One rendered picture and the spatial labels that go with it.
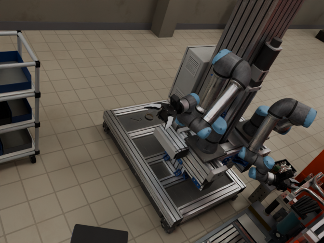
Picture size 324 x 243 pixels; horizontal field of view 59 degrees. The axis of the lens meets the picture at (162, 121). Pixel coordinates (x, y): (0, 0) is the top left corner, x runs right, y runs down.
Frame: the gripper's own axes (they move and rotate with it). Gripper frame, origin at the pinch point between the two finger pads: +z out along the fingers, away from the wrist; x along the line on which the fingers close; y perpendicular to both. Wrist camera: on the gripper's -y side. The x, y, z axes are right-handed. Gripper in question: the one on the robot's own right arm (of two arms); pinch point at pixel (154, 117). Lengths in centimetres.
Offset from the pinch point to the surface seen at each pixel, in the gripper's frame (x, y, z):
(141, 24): 226, 147, -269
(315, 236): -93, 14, -39
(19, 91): 87, 60, 16
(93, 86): 135, 144, -101
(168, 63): 131, 143, -236
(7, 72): 105, 59, 14
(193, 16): 203, 127, -376
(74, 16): 258, 140, -156
